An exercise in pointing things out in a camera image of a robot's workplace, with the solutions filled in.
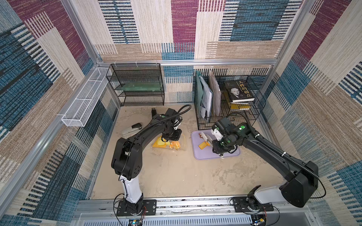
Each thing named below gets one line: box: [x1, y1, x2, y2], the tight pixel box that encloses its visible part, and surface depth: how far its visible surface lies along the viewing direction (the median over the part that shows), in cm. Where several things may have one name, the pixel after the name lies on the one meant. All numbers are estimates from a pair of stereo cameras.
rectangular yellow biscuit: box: [197, 141, 211, 150], surface depth 97 cm
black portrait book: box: [224, 80, 256, 103], surface depth 98 cm
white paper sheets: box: [198, 74, 214, 120], surface depth 95 cm
